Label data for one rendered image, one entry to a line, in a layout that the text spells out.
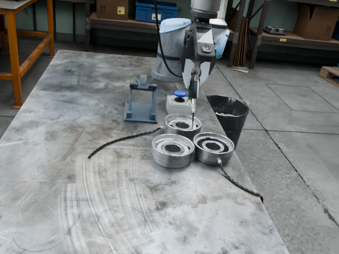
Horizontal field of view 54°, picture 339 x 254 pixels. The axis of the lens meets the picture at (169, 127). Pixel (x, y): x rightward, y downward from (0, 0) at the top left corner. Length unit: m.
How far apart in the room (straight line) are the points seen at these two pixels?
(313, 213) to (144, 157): 1.52
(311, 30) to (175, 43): 3.77
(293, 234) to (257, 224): 1.30
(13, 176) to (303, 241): 1.56
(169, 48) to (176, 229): 0.82
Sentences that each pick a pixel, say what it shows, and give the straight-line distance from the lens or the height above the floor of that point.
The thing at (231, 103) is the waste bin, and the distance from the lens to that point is 2.33.
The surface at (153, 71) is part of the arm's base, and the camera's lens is 1.36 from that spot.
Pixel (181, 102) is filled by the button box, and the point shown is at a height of 0.84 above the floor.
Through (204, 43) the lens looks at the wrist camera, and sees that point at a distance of 0.85.
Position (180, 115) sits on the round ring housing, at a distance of 0.98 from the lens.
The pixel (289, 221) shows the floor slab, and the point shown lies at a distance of 2.07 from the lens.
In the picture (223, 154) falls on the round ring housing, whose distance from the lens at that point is 0.83.
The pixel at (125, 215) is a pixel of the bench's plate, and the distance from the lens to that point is 0.67.
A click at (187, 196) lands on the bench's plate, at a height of 0.80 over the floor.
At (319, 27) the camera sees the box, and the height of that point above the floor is 0.62.
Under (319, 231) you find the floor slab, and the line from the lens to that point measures 2.10.
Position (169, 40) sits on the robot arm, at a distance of 1.31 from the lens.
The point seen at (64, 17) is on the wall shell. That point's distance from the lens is 4.91.
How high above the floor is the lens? 1.25
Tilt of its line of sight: 27 degrees down
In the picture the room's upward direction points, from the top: 8 degrees clockwise
